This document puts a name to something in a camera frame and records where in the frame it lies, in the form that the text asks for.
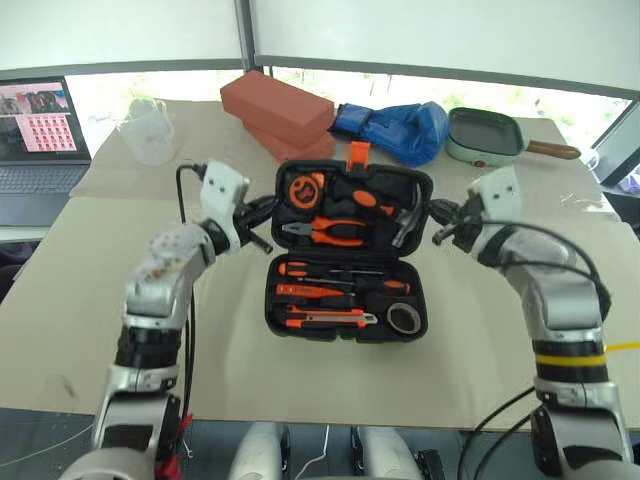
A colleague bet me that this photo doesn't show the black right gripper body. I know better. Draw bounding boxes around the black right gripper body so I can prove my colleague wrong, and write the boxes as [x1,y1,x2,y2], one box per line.
[451,196,484,252]

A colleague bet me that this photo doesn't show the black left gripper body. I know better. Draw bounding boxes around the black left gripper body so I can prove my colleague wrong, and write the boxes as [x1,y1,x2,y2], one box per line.
[230,201,254,248]

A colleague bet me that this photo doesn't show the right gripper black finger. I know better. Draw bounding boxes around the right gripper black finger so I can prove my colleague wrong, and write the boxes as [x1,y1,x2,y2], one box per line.
[430,198,461,222]
[431,223,464,248]

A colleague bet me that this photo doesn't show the orange voltage tester pen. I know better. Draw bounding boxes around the orange voltage tester pen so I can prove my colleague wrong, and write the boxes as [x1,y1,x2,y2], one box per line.
[275,282,357,302]

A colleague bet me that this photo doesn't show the black orange handled screwdriver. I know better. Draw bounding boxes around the black orange handled screwdriver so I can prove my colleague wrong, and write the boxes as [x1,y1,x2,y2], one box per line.
[329,269,412,296]

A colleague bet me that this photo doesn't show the orange black utility knife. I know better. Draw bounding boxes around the orange black utility knife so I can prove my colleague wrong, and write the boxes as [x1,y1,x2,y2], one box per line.
[284,304,379,330]

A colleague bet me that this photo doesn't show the black plastic tool case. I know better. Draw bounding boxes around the black plastic tool case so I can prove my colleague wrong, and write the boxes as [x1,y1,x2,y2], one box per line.
[263,141,435,345]

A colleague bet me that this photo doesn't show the steel claw hammer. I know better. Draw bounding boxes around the steel claw hammer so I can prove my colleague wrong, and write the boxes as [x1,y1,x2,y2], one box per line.
[389,179,427,250]

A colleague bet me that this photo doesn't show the orange black tape measure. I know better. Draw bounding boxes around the orange black tape measure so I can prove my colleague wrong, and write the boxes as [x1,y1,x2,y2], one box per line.
[287,172,326,207]

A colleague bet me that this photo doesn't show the red brick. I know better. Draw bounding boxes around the red brick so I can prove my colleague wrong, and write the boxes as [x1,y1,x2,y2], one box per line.
[243,119,336,164]
[220,69,335,149]

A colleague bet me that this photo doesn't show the blue boxing glove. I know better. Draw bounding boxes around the blue boxing glove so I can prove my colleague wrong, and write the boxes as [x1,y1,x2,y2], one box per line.
[328,101,450,169]

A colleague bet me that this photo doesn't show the green electric frying pan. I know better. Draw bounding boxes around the green electric frying pan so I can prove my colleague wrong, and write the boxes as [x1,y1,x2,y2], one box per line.
[444,107,582,169]

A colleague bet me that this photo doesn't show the clear plastic measuring cup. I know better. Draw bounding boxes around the clear plastic measuring cup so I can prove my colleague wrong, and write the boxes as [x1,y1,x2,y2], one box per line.
[117,98,176,166]

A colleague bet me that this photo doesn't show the dark monitor screen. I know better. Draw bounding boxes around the dark monitor screen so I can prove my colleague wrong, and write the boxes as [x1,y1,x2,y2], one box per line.
[592,99,640,189]

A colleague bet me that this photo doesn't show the silver rounded leg housing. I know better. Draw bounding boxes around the silver rounded leg housing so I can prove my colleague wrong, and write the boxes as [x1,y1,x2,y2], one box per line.
[229,422,291,480]
[352,424,419,480]

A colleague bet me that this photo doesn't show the open laptop computer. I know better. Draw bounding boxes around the open laptop computer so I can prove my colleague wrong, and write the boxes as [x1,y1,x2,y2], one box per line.
[0,75,93,229]

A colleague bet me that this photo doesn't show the white side desk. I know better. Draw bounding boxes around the white side desk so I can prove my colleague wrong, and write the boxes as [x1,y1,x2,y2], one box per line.
[0,225,51,244]

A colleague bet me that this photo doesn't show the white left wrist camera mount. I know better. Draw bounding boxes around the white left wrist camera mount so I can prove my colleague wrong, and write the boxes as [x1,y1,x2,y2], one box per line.
[199,159,251,251]

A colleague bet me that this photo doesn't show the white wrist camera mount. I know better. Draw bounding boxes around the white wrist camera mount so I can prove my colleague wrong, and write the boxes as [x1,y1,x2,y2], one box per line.
[465,166,519,222]
[199,159,251,251]

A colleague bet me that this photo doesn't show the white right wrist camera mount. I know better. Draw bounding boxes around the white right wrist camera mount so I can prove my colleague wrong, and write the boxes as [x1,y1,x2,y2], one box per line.
[465,166,519,222]

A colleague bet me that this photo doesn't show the black orange bit driver handle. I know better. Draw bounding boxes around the black orange bit driver handle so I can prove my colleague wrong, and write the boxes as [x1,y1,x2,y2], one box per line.
[332,177,396,216]

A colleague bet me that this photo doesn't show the orange handled pliers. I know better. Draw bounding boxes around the orange handled pliers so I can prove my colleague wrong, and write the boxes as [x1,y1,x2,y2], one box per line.
[281,215,374,247]

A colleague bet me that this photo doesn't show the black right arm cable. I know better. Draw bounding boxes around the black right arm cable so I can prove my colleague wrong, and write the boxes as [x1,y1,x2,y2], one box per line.
[457,217,615,480]

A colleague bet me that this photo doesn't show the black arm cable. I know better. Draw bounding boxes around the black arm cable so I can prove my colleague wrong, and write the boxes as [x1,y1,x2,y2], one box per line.
[154,160,209,479]
[457,217,615,480]

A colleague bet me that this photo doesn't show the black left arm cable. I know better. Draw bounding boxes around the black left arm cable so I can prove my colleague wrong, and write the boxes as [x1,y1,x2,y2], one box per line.
[154,160,209,479]

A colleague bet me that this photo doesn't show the yellow strap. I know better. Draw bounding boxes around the yellow strap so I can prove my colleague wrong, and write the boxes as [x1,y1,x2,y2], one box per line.
[532,341,640,368]

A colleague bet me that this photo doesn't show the grey window frame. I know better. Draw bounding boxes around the grey window frame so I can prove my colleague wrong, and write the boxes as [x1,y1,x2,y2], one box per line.
[0,0,640,101]

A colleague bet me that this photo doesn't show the thin white cord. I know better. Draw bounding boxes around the thin white cord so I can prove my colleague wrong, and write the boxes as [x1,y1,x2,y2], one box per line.
[299,424,332,480]

